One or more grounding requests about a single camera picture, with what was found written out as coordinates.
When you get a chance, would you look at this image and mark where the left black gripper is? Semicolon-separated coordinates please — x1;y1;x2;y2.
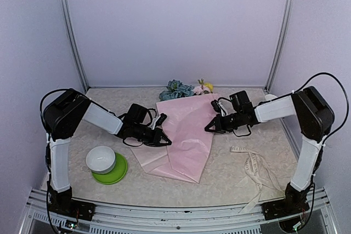
133;123;171;146

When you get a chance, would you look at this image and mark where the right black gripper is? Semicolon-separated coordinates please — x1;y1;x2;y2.
205;110;243;133

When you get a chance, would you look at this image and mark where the pink wrapping paper sheet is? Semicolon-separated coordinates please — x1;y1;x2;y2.
131;93;219;184

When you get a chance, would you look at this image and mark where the pale pink fake flower stem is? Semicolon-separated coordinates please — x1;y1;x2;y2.
193;78;211;95

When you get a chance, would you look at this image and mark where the yellow fake flower stem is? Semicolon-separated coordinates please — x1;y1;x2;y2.
202;83;213;93

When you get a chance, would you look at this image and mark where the blue fake flower bunch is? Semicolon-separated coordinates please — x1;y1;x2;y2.
158;79;195;101

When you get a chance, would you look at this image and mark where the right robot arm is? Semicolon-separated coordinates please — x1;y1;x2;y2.
205;86;335;214

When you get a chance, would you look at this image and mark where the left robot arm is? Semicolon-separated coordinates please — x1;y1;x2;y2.
39;88;172;215

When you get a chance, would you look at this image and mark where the light blue mug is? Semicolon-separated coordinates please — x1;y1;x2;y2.
265;94;278;101

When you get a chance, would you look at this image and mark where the green plastic plate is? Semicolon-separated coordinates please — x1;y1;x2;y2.
92;152;128;185

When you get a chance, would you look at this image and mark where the beige printed ribbon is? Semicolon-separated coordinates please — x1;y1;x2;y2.
230;146;283;215

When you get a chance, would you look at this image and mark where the white ceramic bowl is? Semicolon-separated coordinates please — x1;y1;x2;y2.
86;146;116;174

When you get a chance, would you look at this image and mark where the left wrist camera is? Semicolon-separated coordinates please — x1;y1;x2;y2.
148;113;167;130

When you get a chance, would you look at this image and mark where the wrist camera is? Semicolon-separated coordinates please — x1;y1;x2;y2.
211;100;228;117
148;113;167;130

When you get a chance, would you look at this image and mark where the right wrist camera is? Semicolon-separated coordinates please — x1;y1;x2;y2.
211;100;228;117

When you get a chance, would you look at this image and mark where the front aluminium rail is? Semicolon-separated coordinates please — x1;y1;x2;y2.
19;189;338;234

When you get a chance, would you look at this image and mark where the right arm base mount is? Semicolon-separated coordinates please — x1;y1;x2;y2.
262;199;310;220

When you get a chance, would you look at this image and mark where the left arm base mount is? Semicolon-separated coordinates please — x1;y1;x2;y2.
48;199;95;221

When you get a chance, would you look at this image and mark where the right aluminium frame post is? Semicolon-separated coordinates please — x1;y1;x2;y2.
264;0;293;92

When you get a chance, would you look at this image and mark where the aluminium frame post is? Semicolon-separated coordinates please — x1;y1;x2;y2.
60;0;90;93
264;0;293;92

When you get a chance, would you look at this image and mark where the left aluminium frame post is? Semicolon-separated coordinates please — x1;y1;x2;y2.
60;0;90;93

